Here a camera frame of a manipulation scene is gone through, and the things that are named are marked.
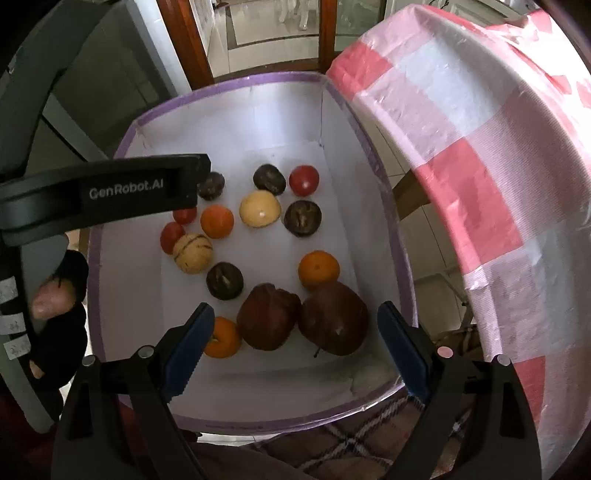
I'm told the dark passion fruit back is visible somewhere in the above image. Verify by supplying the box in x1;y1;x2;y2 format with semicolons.
252;164;287;195

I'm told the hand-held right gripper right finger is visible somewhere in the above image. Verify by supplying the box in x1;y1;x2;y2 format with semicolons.
377;301;542;480

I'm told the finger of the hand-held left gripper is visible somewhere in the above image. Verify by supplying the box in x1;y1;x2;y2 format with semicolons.
198;154;213;195

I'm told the wooden table leg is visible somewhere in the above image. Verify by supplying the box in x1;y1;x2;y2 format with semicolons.
392;167;422;223

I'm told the small orange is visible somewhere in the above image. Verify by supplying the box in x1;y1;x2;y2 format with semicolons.
298;250;341;291
203;316;243;359
200;204;235;240

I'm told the white box with purple rim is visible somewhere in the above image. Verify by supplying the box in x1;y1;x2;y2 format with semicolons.
87;71;419;437

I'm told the plaid cloth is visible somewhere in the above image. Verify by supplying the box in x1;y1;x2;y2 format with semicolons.
249;392;467;480

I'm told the person's left hand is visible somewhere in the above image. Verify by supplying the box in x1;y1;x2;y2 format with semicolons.
30;277;78;320

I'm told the dark passion fruit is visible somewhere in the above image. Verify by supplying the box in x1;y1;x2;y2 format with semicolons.
252;164;287;195
283;200;322;238

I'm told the red white checkered tablecloth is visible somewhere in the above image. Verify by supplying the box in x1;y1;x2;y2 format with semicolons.
325;4;591;480

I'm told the person's left forearm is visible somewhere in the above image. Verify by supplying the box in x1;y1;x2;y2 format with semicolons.
28;250;90;407

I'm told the dark grey appliance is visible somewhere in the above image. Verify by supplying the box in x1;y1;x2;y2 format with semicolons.
39;0;190;162

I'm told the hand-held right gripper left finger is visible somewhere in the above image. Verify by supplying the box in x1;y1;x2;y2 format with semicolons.
52;302;216;480

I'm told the striped yellow pepino melon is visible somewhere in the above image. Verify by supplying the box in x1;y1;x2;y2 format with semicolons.
173;233;214;275
239;190;282;228

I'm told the brown wooden door frame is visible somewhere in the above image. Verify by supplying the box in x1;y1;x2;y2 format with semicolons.
156;0;216;90
318;0;339;72

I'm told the dark red apple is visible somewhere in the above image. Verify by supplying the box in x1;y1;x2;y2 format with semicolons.
298;281;370;357
236;283;302;352

